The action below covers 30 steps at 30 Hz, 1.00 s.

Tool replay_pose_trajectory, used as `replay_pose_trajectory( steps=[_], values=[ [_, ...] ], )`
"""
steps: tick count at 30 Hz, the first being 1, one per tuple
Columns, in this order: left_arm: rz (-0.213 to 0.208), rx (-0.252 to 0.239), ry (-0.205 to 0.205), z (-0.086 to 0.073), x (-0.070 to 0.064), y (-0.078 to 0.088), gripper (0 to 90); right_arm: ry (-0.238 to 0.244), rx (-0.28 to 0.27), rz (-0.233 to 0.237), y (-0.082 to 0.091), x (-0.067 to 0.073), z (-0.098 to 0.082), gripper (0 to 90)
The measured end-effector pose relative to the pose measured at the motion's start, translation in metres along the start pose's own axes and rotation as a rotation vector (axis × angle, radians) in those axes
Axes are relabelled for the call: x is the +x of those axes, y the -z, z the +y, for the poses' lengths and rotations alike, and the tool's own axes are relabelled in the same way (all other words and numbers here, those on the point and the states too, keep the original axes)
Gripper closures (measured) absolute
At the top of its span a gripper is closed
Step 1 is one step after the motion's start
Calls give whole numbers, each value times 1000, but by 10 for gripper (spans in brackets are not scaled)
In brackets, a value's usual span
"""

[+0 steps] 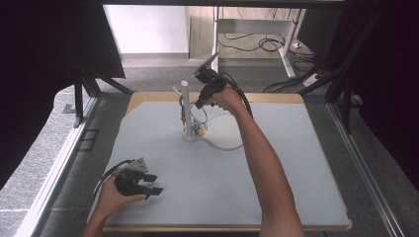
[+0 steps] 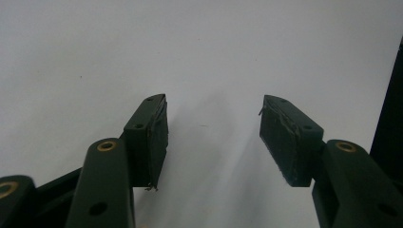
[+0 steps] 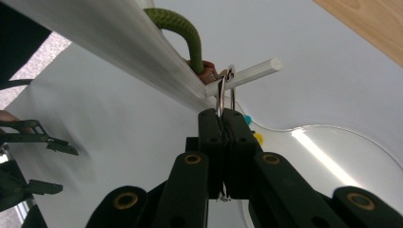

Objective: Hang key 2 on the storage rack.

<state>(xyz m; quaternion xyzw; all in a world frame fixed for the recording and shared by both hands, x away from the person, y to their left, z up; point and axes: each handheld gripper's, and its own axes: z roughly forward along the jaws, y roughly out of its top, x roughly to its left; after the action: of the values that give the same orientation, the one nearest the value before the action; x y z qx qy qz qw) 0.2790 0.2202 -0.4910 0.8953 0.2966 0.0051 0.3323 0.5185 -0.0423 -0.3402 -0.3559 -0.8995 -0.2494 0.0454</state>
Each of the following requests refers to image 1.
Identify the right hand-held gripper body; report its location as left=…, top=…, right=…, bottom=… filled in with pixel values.
left=194, top=52, right=228, bottom=100

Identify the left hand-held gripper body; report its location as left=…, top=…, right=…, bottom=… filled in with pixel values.
left=114, top=157, right=149, bottom=198

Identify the white key holder stand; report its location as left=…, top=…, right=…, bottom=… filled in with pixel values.
left=172, top=79, right=245, bottom=152

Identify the key bunch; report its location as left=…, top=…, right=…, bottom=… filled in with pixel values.
left=189, top=104, right=210, bottom=138

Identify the person's right hand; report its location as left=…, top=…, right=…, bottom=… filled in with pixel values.
left=210, top=84, right=247, bottom=117

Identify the person's left hand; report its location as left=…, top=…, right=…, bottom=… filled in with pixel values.
left=98, top=177, right=148, bottom=218

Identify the light grey table mat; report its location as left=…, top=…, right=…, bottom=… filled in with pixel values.
left=86, top=100, right=352, bottom=229

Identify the dark floor hatch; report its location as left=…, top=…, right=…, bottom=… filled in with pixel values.
left=78, top=128, right=100, bottom=153

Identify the black metal stand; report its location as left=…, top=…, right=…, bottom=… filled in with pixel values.
left=296, top=19, right=364, bottom=134
left=72, top=73, right=135, bottom=128

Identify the white power strip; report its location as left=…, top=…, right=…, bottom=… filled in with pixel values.
left=302, top=73, right=322, bottom=88

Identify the black curtain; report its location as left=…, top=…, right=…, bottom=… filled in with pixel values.
left=329, top=0, right=419, bottom=184
left=0, top=0, right=126, bottom=192

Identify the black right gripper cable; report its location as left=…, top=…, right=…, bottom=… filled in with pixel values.
left=222, top=71, right=254, bottom=119

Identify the black floor cable bundle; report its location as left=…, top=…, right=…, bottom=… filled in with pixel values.
left=218, top=32, right=318, bottom=94

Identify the white desk frame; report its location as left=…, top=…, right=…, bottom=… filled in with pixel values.
left=210, top=6, right=303, bottom=79

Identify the aluminium frame rail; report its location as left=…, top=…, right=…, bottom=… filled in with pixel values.
left=13, top=97, right=101, bottom=237
left=326, top=102, right=407, bottom=237

